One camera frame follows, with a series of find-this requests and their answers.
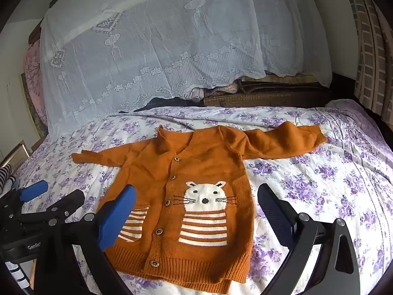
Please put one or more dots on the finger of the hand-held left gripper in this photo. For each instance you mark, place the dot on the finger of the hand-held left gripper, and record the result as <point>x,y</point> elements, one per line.
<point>32,190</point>
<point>69,201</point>

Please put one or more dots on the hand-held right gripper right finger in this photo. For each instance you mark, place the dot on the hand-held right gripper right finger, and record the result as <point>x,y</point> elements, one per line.
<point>278,218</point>

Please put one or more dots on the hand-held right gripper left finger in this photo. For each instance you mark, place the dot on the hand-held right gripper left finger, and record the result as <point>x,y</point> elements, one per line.
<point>118,221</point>

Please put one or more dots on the orange knitted cat cardigan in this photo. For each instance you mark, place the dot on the orange knitted cat cardigan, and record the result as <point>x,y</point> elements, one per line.
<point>202,147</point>

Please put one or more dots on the black and white striped sweater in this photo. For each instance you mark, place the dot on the black and white striped sweater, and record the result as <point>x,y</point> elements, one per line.
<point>4,176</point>

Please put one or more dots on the purple floral bedsheet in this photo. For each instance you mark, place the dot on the purple floral bedsheet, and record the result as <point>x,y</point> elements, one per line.
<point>322,184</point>

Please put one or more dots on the black cloth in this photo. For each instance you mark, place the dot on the black cloth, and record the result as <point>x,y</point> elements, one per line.
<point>165,102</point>

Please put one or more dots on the dark brown folded blanket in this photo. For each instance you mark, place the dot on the dark brown folded blanket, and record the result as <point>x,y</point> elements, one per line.
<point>276,83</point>

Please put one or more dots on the pale patterned cloth bundle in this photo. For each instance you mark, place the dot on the pale patterned cloth bundle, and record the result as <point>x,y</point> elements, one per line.
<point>215,90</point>

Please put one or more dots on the white lace cloth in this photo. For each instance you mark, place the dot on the white lace cloth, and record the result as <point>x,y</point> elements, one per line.
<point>153,37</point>

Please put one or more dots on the brick pattern curtain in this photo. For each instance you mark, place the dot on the brick pattern curtain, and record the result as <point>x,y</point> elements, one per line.
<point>368,52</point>

